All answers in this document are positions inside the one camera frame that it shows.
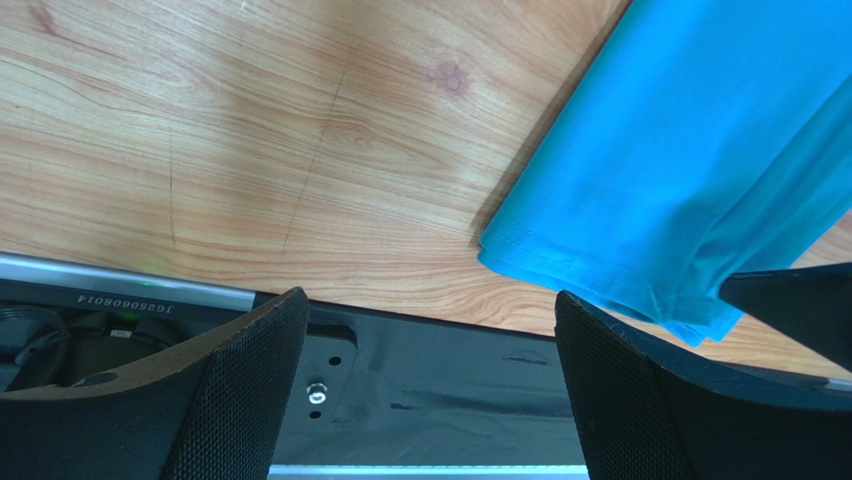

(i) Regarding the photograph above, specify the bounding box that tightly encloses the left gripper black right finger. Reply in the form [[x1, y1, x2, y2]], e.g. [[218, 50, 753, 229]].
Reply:
[[555, 292, 851, 479]]

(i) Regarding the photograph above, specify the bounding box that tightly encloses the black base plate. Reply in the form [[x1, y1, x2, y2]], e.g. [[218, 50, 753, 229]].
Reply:
[[0, 279, 852, 467]]

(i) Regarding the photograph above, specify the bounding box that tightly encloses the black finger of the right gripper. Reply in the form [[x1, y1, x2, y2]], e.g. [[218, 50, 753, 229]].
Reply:
[[719, 263, 851, 371]]

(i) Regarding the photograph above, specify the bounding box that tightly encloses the teal t shirt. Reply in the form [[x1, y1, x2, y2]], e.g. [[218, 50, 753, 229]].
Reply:
[[478, 1, 851, 347]]

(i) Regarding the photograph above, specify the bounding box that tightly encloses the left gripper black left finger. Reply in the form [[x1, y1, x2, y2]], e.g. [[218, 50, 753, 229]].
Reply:
[[1, 288, 310, 479]]

